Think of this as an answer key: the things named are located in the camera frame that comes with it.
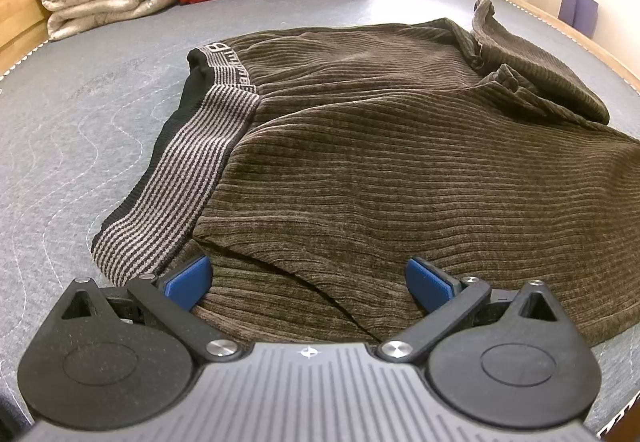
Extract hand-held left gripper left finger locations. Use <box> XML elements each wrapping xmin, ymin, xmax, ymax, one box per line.
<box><xmin>59</xmin><ymin>254</ymin><xmax>242</xmax><ymax>364</ymax></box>

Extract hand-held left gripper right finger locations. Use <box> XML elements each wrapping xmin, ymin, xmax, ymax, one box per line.
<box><xmin>376</xmin><ymin>256</ymin><xmax>571</xmax><ymax>364</ymax></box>

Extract brown corduroy pants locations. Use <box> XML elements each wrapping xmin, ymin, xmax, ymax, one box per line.
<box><xmin>91</xmin><ymin>0</ymin><xmax>640</xmax><ymax>348</ymax></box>

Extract purple folder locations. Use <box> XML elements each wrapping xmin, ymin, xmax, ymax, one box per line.
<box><xmin>557</xmin><ymin>0</ymin><xmax>599</xmax><ymax>35</ymax></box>

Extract wooden bed frame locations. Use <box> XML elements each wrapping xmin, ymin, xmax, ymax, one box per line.
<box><xmin>0</xmin><ymin>0</ymin><xmax>640</xmax><ymax>90</ymax></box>

